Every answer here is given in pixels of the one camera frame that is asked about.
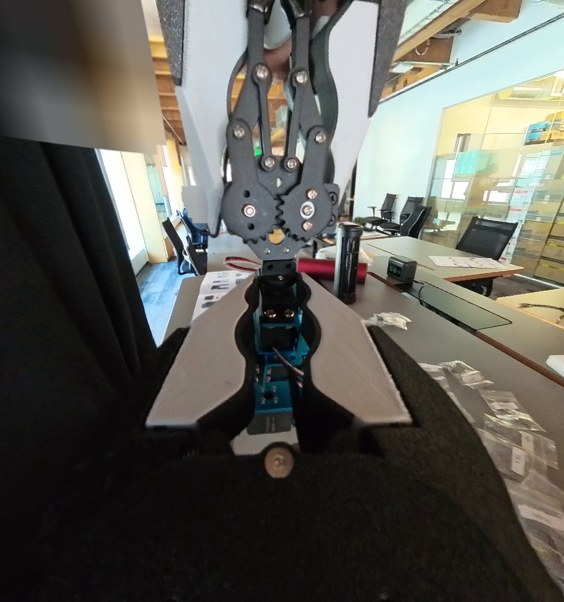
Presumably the white paper sheet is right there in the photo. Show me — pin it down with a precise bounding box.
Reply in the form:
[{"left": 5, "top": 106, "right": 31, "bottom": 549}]
[{"left": 429, "top": 253, "right": 487, "bottom": 270}]

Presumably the brown wooden desk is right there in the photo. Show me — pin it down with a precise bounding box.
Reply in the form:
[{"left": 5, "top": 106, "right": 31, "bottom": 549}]
[{"left": 497, "top": 285, "right": 564, "bottom": 398}]

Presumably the black toy robot claw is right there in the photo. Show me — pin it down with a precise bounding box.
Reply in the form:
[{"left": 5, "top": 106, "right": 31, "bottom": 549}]
[{"left": 218, "top": 0, "right": 343, "bottom": 261}]

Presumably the large window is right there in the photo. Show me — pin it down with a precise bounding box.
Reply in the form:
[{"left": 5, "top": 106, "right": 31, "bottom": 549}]
[{"left": 96, "top": 146, "right": 153, "bottom": 275}]

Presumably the small black box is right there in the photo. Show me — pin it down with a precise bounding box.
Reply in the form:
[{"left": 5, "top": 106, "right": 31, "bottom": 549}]
[{"left": 387, "top": 255, "right": 420, "bottom": 287}]

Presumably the beige office table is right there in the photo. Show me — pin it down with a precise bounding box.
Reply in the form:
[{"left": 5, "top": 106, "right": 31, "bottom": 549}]
[{"left": 356, "top": 235, "right": 527, "bottom": 285}]

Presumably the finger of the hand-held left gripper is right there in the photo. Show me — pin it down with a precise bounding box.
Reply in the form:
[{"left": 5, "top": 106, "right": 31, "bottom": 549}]
[
  {"left": 306, "top": 0, "right": 388, "bottom": 193},
  {"left": 182, "top": 0, "right": 256, "bottom": 209}
]

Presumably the black cylindrical flask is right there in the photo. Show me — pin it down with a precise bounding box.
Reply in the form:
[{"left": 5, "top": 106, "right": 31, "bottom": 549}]
[{"left": 333, "top": 220, "right": 364, "bottom": 304}]

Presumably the shelf of cardboard boxes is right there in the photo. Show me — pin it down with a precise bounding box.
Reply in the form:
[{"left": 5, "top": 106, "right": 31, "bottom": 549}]
[{"left": 510, "top": 111, "right": 564, "bottom": 288}]

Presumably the dark grey desk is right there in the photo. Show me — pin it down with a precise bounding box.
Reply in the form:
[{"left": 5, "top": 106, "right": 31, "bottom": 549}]
[{"left": 166, "top": 247, "right": 564, "bottom": 602}]

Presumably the small clear parts bag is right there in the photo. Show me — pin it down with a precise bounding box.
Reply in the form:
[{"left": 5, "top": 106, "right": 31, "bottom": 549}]
[{"left": 361, "top": 310, "right": 413, "bottom": 331}]

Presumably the pile of small parts bags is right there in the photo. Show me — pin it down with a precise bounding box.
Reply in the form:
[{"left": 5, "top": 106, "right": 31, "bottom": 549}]
[{"left": 419, "top": 360, "right": 564, "bottom": 602}]

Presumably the black desk panel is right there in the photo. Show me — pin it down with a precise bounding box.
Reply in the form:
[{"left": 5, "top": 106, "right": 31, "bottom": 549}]
[{"left": 417, "top": 280, "right": 514, "bottom": 332}]

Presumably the blue toy robot arm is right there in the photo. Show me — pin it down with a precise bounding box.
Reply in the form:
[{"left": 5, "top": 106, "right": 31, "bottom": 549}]
[{"left": 247, "top": 256, "right": 313, "bottom": 439}]

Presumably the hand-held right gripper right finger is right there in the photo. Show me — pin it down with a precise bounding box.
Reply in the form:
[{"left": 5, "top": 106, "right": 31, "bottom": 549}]
[{"left": 303, "top": 281, "right": 413, "bottom": 435}]

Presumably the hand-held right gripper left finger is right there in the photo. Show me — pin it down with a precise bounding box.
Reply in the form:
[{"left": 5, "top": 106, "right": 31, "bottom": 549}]
[{"left": 146, "top": 275, "right": 262, "bottom": 435}]

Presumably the printed instruction sheet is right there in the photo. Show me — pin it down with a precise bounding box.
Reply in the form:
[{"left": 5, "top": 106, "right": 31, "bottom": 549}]
[{"left": 192, "top": 270, "right": 256, "bottom": 322}]

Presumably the thin black cable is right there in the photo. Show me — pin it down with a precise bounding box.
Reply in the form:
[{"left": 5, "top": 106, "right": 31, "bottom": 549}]
[{"left": 517, "top": 301, "right": 564, "bottom": 322}]

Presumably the red tube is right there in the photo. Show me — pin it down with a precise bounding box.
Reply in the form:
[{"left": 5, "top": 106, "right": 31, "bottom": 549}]
[{"left": 295, "top": 255, "right": 370, "bottom": 284}]

